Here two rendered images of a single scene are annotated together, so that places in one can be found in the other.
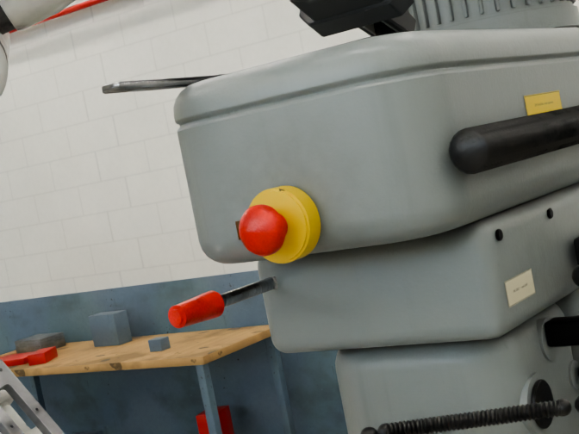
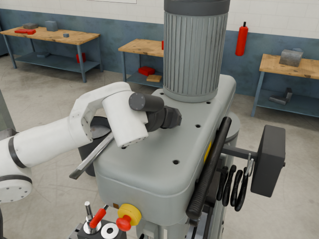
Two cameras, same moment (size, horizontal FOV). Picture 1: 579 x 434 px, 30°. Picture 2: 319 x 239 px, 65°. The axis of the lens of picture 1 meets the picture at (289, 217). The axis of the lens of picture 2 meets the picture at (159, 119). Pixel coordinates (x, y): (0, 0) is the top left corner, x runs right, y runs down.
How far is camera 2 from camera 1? 0.67 m
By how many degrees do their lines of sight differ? 32
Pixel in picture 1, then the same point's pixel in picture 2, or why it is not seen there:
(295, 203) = (135, 217)
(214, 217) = (106, 198)
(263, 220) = (125, 226)
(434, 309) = not seen: hidden behind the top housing
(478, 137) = (196, 214)
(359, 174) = (156, 214)
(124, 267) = (55, 7)
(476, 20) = (189, 95)
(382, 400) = not seen: hidden behind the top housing
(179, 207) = not seen: outside the picture
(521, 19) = (203, 97)
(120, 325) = (54, 26)
